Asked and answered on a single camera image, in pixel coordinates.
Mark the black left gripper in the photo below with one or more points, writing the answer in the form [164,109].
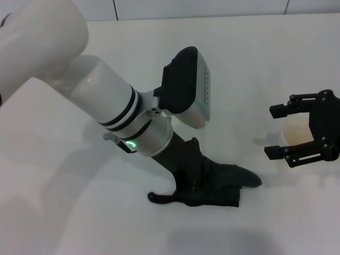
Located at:
[183,159]

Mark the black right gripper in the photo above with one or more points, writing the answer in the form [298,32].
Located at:
[328,125]

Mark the white paper cup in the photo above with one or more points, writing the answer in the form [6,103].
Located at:
[295,132]

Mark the dark blue rag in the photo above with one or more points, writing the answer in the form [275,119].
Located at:
[223,183]

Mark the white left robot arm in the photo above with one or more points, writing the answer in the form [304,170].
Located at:
[40,45]

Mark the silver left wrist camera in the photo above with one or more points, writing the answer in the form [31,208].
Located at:
[186,87]

